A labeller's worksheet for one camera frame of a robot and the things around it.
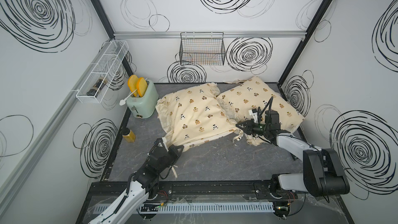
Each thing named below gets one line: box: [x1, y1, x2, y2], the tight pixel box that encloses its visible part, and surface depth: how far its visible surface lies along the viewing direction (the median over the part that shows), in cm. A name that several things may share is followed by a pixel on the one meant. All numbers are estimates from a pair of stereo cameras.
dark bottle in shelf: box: [86, 77, 108, 98], surface depth 68 cm
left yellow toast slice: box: [127, 74, 139, 97], surface depth 93 cm
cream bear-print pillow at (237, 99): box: [216, 76, 306, 147], surface depth 99 cm
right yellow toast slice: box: [136, 77, 148, 98], surface depth 94 cm
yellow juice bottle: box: [121, 127, 136, 143], surface depth 86 cm
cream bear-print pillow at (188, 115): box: [155, 82, 244, 152], surface depth 93 cm
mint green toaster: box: [126, 79, 159, 119], surface depth 96 cm
